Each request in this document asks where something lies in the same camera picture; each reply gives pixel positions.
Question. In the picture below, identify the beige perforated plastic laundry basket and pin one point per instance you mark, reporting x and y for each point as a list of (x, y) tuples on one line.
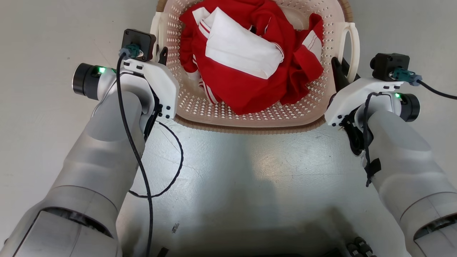
[(214, 111)]

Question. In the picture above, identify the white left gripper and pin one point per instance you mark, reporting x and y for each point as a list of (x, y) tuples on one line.
[(164, 89)]

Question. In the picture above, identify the red and white garment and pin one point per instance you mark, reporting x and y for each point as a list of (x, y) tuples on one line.
[(246, 92)]

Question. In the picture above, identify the black robot base connectors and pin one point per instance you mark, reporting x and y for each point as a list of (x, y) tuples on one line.
[(360, 248)]

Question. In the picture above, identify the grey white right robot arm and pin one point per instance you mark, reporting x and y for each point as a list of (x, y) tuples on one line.
[(403, 160)]

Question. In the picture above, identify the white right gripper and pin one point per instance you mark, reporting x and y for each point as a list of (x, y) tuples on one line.
[(351, 94)]

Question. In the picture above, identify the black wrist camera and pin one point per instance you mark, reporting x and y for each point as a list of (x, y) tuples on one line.
[(387, 64), (137, 39)]

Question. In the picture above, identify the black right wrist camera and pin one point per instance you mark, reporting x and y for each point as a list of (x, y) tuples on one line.
[(387, 64)]

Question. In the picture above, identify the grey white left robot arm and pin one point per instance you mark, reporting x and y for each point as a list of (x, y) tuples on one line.
[(100, 160)]

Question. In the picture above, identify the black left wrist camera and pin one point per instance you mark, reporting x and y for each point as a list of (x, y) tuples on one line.
[(137, 39)]

